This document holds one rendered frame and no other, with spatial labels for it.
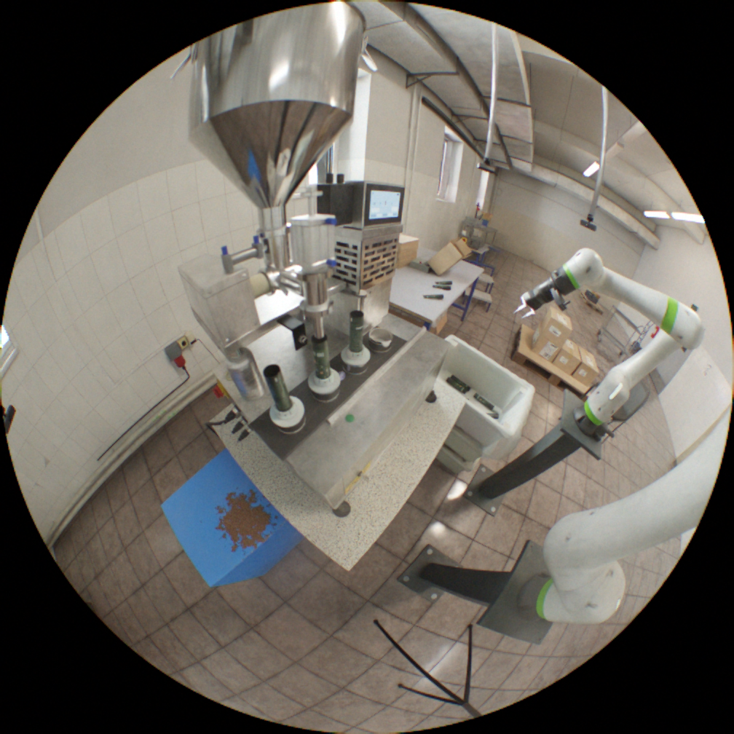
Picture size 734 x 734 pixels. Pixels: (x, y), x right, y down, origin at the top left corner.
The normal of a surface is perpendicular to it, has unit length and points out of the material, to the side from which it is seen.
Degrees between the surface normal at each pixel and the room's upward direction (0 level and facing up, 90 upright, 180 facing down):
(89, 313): 90
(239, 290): 90
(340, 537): 0
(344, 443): 0
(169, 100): 90
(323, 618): 0
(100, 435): 90
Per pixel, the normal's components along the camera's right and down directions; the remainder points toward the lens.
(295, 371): 0.06, -0.69
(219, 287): 0.79, 0.47
